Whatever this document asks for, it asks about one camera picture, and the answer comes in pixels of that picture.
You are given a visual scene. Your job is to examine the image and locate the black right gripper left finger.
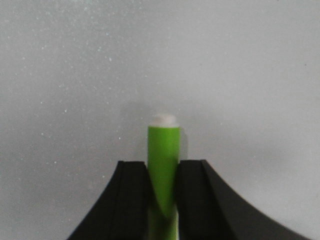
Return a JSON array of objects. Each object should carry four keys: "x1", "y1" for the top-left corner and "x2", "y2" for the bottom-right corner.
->
[{"x1": 66, "y1": 160, "x2": 156, "y2": 240}]

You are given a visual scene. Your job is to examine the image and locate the green highlighter pen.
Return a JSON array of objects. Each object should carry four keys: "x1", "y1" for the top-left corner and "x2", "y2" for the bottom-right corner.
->
[{"x1": 147, "y1": 114, "x2": 180, "y2": 240}]

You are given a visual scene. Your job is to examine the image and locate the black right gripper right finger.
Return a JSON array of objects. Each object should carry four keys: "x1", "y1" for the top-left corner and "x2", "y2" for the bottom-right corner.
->
[{"x1": 175, "y1": 159, "x2": 313, "y2": 240}]

